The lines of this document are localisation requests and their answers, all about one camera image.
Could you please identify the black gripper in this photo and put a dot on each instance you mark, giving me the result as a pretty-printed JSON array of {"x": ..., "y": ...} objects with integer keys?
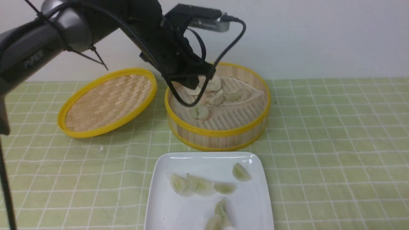
[{"x": 167, "y": 49}]

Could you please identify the green dumpling steamer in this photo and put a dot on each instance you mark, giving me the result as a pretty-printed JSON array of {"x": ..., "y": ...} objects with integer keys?
[
  {"x": 218, "y": 222},
  {"x": 200, "y": 112},
  {"x": 231, "y": 97}
]

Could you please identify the pale dumpling steamer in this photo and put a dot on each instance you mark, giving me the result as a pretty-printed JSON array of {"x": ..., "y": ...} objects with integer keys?
[
  {"x": 217, "y": 99},
  {"x": 192, "y": 92},
  {"x": 213, "y": 85}
]

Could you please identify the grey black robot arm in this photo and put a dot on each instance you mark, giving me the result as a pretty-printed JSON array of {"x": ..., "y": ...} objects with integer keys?
[{"x": 77, "y": 25}]

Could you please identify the green dumpling plate top right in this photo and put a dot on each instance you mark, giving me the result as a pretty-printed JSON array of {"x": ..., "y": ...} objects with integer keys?
[{"x": 240, "y": 173}]

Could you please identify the green dumpling plate centre left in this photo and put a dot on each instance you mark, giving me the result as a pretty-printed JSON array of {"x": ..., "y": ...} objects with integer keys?
[{"x": 200, "y": 186}]

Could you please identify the green dumpling plate far left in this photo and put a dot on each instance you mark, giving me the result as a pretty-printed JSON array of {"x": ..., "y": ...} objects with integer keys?
[{"x": 179, "y": 185}]

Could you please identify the small green dumpling plate centre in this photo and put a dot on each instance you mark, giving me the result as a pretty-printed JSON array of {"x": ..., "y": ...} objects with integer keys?
[{"x": 224, "y": 188}]

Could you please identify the green dumpling plate bottom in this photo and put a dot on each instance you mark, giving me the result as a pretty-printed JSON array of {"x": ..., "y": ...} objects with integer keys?
[{"x": 221, "y": 210}]

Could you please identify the white square plate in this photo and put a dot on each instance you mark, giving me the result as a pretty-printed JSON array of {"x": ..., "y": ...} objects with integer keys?
[{"x": 248, "y": 207}]

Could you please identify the pinkish dumpling steamer middle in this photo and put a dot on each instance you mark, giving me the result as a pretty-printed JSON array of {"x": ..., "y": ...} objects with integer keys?
[{"x": 202, "y": 101}]

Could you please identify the white steamer liner cloth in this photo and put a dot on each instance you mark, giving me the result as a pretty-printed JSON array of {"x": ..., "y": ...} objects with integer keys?
[{"x": 227, "y": 115}]

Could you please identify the green dumpling steamer front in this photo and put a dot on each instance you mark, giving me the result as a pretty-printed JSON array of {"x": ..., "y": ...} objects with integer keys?
[{"x": 200, "y": 112}]

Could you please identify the yellow rimmed bamboo steamer basket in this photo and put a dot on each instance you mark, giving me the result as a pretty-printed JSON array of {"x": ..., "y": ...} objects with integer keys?
[{"x": 218, "y": 140}]

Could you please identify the yellow rimmed bamboo steamer lid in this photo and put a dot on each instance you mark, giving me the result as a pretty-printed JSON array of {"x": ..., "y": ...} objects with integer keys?
[{"x": 107, "y": 103}]

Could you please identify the green checked tablecloth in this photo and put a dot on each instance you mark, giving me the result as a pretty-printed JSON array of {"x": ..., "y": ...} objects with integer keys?
[{"x": 335, "y": 154}]

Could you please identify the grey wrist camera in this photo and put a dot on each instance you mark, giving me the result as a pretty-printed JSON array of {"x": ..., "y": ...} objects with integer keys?
[{"x": 211, "y": 24}]

